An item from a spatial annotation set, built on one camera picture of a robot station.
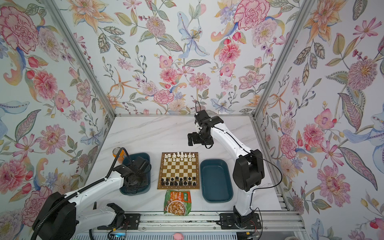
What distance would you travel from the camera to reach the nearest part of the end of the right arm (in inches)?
24.8

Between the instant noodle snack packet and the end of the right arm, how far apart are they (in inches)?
11.4

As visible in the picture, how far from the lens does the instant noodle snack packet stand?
78cm
